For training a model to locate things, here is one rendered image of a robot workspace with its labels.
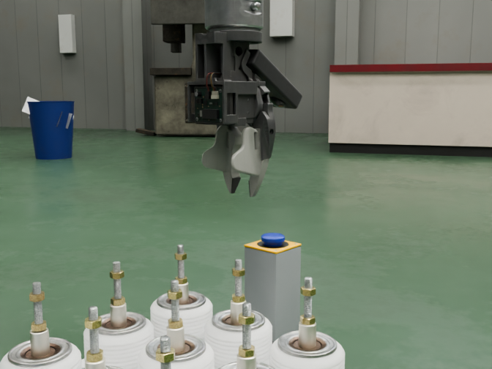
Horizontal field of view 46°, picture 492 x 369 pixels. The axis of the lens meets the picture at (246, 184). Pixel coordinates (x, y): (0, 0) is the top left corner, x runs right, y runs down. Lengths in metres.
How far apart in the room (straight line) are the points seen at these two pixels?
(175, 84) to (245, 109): 6.66
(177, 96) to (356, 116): 2.73
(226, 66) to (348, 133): 4.78
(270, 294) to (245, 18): 0.46
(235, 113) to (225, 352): 0.32
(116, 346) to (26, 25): 9.37
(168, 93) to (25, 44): 3.35
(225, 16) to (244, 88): 0.09
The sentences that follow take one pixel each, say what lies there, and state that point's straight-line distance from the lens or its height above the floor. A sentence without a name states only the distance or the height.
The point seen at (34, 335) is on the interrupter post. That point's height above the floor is 0.28.
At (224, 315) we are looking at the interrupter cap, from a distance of 0.85.
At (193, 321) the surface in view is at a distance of 0.88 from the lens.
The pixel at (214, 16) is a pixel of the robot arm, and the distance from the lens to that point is 0.74.
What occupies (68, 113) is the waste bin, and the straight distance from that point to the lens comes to 5.17.
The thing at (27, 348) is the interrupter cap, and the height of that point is 0.25.
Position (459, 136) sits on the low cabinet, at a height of 0.18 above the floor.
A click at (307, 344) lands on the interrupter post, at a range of 0.76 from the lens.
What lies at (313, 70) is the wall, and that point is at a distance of 8.10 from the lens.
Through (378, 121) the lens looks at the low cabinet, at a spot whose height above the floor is 0.30.
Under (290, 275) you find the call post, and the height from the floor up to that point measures 0.27.
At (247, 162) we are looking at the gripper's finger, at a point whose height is 0.48.
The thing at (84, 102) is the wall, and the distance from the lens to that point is 9.44.
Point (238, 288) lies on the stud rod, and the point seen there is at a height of 0.30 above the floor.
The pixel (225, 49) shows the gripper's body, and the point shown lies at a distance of 0.73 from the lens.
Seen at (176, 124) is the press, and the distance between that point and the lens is 7.39.
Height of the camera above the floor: 0.57
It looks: 9 degrees down
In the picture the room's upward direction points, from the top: straight up
